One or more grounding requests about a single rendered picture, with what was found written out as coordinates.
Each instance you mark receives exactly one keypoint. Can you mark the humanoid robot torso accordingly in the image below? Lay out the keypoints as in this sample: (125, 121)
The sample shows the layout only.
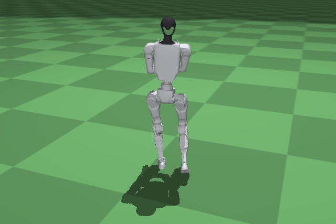
(166, 66)

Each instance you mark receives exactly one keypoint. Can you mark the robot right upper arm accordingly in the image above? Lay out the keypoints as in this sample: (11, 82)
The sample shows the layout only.
(185, 56)

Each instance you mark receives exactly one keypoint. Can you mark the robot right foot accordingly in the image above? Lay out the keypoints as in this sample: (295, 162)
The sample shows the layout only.
(184, 168)

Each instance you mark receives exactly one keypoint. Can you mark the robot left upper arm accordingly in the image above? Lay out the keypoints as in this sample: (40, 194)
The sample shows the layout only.
(148, 49)

